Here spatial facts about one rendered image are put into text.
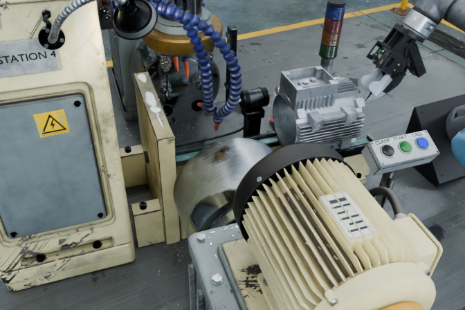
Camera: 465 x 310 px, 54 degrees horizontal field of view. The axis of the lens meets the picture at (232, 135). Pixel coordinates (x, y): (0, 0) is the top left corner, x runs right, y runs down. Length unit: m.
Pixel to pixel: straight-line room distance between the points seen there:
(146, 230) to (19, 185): 0.36
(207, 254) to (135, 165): 0.64
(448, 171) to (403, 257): 1.01
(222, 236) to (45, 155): 0.38
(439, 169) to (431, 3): 0.53
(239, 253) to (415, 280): 0.29
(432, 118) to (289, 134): 0.45
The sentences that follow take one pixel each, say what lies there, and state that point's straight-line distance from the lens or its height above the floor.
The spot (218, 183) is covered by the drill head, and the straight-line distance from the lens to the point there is 0.87.
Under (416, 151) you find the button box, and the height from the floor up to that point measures 1.06.
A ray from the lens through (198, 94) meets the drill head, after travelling 1.39.
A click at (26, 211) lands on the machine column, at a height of 1.05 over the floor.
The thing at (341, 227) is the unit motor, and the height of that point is 1.36.
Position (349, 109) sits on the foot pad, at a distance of 1.26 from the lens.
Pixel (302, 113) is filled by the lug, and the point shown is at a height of 1.08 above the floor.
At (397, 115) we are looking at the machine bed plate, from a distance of 1.80.
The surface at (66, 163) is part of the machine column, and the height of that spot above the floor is 1.15.
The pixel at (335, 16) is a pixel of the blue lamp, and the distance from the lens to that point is 1.54.
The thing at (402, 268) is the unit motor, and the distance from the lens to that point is 0.53.
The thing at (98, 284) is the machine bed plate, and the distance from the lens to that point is 1.18.
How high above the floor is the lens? 1.74
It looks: 37 degrees down
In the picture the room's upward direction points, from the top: 2 degrees clockwise
